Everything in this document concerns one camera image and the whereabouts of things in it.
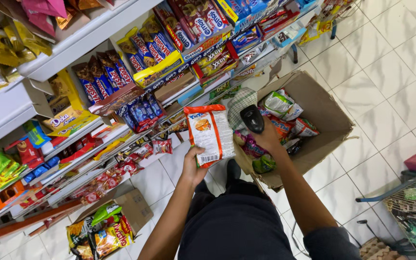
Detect red white snack bag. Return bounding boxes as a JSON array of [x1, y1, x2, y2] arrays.
[[293, 118, 320, 138]]

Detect person's dark sleeve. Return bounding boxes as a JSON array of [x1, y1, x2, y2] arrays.
[[303, 226, 362, 260]]

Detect blue framed wire stand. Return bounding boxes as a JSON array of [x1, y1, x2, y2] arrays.
[[290, 0, 361, 64]]

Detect checked green white cloth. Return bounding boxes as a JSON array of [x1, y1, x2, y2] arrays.
[[227, 88, 258, 131]]

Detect white shelf rack of snacks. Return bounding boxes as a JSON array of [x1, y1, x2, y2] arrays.
[[0, 0, 324, 247]]

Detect green white snack bag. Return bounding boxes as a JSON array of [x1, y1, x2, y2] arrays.
[[263, 89, 304, 121]]

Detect small carton of snack bags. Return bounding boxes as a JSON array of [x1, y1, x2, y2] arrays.
[[66, 188, 154, 260]]

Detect brown egg tray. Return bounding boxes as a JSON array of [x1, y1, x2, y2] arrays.
[[360, 238, 409, 260]]

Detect person's right hand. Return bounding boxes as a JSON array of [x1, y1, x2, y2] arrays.
[[247, 116, 288, 158]]

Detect wire basket of goods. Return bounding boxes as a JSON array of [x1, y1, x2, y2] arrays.
[[356, 170, 416, 260]]

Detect orange snack bag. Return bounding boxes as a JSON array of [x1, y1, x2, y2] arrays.
[[267, 115, 295, 142]]

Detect person's black shoe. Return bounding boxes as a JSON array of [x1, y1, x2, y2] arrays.
[[226, 159, 242, 182]]

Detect black barcode scanner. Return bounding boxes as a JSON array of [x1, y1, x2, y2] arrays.
[[240, 105, 265, 134]]

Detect person's left hand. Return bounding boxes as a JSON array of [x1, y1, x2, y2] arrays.
[[181, 146, 209, 189]]

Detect person's dark trousers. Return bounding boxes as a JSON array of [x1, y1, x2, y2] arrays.
[[177, 179, 297, 260]]

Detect pink snack bag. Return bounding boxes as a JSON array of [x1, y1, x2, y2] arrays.
[[234, 131, 269, 159]]

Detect orange white snack packet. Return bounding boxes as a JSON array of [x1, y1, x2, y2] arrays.
[[184, 105, 236, 169]]

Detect large open cardboard carton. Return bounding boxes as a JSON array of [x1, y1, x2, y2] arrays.
[[233, 70, 355, 192]]

